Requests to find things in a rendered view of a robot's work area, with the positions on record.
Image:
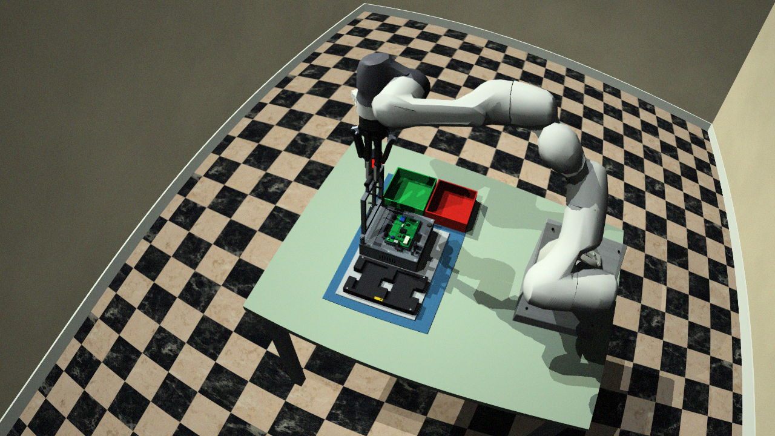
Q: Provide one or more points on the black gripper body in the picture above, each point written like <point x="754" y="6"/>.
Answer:
<point x="372" y="127"/>

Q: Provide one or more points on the green circuit board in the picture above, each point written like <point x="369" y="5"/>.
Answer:
<point x="403" y="230"/>

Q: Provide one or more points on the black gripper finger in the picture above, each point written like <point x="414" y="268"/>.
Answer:
<point x="364" y="150"/>
<point x="378" y="158"/>

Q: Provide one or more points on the green open-top bin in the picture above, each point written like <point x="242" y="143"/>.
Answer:
<point x="409" y="190"/>

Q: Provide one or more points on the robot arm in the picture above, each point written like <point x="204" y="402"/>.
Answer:
<point x="395" y="95"/>

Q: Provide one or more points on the red open-top bin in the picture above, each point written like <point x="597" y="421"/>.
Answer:
<point x="451" y="205"/>

